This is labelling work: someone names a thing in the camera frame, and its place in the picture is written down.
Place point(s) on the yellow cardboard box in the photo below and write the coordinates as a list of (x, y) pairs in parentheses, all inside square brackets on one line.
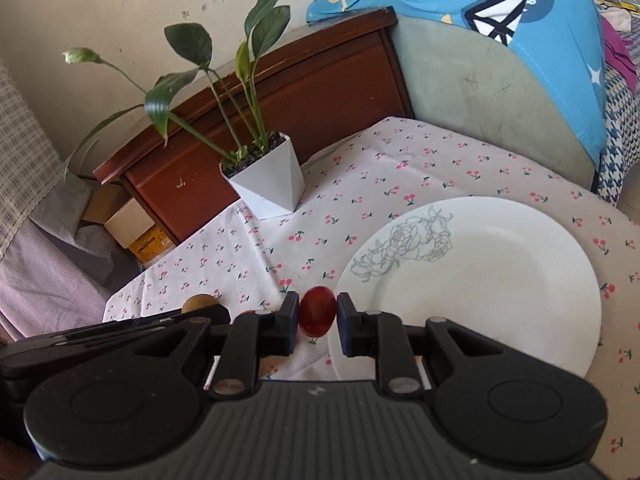
[(152, 245)]

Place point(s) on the grey cloth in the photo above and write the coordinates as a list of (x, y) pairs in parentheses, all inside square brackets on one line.
[(90, 250)]

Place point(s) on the dark red cherry tomato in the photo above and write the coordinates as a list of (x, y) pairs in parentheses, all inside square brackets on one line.
[(316, 317)]

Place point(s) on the checked beige curtain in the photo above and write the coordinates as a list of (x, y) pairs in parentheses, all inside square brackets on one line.
[(25, 160)]

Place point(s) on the brown longan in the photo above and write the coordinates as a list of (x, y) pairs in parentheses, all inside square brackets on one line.
[(199, 304)]

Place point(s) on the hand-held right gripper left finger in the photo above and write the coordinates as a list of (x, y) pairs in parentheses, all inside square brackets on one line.
[(292, 325)]

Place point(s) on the grey-green sofa cushion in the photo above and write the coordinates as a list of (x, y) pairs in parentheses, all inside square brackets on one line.
[(450, 85)]

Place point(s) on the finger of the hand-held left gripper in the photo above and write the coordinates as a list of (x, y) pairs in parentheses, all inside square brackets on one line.
[(125, 330)]

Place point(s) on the lilac checked cloth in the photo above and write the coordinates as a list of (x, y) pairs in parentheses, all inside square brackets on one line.
[(50, 300)]

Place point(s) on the blue cloth covered chair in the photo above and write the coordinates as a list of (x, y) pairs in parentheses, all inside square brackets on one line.
[(550, 60)]

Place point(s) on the brown cardboard box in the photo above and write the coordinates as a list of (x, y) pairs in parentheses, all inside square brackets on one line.
[(102, 202)]

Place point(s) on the brown wooden cabinet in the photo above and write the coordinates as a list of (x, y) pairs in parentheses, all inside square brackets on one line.
[(325, 85)]

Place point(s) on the cherry print tablecloth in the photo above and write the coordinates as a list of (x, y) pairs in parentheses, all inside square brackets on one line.
[(400, 170)]

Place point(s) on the green plant in white pot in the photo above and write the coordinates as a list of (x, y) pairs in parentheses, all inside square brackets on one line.
[(265, 180)]

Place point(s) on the magenta cloth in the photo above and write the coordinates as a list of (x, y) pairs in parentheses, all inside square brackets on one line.
[(617, 55)]

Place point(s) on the white cardboard box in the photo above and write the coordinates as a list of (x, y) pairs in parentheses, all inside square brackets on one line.
[(127, 222)]

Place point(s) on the white plate with flower drawing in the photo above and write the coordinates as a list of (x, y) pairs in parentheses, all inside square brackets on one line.
[(500, 270)]

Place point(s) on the houndstooth cloth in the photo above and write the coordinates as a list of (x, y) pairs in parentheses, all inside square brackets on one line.
[(620, 125)]

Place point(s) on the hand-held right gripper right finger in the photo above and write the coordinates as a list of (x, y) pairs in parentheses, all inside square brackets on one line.
[(345, 327)]

